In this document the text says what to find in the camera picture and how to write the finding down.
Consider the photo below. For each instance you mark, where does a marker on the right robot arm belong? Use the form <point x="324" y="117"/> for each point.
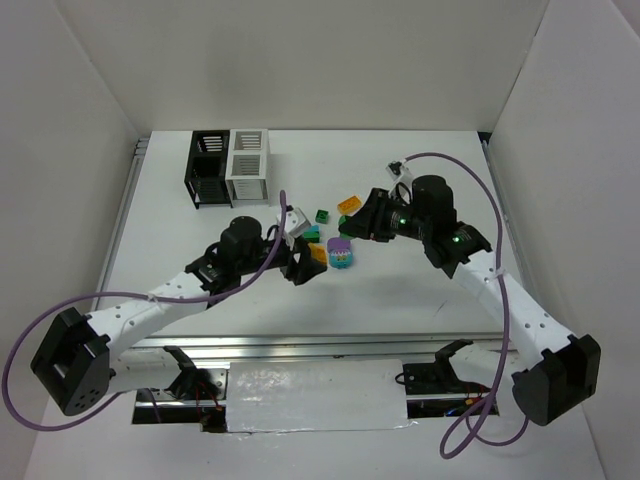
<point x="561" y="369"/>

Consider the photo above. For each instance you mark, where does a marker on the aluminium front rail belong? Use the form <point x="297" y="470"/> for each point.
<point x="302" y="347"/>

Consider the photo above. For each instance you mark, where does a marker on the aluminium right rail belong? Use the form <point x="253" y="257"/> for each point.
<point x="522" y="268"/>

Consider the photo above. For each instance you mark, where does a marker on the black slotted container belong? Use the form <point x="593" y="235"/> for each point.
<point x="206" y="168"/>

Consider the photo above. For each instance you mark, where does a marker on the aluminium rail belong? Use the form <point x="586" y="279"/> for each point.
<point x="522" y="268"/>
<point x="302" y="347"/>
<point x="139" y="154"/>

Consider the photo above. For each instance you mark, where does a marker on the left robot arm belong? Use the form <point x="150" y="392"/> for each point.
<point x="86" y="356"/>

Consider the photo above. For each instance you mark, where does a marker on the white foil covered panel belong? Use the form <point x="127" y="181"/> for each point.
<point x="334" y="395"/>

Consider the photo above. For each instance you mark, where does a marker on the blue rectangular lego brick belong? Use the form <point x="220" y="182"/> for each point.
<point x="313" y="230"/>

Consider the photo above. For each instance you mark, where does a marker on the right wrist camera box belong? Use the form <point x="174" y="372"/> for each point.
<point x="399" y="173"/>

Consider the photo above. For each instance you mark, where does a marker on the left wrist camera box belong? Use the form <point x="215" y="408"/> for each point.
<point x="295" y="222"/>

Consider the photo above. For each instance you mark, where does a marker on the green square lego brick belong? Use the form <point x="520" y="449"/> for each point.
<point x="322" y="217"/>

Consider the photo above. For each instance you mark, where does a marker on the orange rectangular lego brick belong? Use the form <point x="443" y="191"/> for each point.
<point x="349" y="205"/>

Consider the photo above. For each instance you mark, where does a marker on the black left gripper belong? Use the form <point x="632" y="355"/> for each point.
<point x="295" y="261"/>

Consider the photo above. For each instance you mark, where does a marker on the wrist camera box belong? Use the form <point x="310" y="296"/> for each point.
<point x="399" y="173"/>
<point x="295" y="222"/>

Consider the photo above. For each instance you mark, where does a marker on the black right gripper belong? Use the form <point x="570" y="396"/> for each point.
<point x="375" y="215"/>

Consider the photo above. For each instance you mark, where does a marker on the white slotted container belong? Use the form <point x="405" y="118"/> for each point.
<point x="246" y="173"/>

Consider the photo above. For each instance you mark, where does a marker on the yellow rounded lego brick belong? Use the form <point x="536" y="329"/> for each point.
<point x="318" y="253"/>

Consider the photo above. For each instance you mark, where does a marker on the aluminium left rail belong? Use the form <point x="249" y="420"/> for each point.
<point x="139" y="154"/>

